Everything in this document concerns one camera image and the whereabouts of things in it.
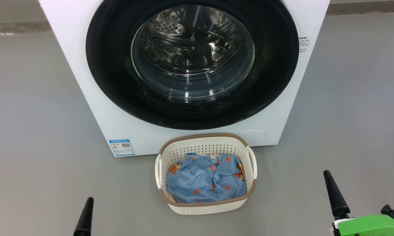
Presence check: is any blue printed garment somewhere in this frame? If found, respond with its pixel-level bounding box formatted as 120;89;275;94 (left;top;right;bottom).
166;153;247;204

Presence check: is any cream perforated laundry basket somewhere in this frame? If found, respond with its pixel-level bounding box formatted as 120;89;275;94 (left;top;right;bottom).
155;133;258;215

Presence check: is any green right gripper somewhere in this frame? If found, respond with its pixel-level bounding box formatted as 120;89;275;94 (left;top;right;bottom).
323;170;394;236

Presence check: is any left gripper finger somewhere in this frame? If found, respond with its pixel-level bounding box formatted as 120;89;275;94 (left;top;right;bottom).
73;197;94;236

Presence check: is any black round glass washer door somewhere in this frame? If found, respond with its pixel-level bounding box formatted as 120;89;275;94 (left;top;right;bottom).
86;0;300;130

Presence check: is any stainless steel washer drum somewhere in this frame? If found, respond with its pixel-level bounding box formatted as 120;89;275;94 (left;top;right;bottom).
141;5;246;77

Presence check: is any round white filter cover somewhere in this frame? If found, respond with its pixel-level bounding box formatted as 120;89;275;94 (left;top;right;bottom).
240;130;267;145

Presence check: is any white front-load washing machine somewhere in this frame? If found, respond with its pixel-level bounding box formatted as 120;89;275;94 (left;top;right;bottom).
39;0;331;158

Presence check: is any blue energy label sticker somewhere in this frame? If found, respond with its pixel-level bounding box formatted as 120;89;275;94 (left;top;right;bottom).
108;139;136;157

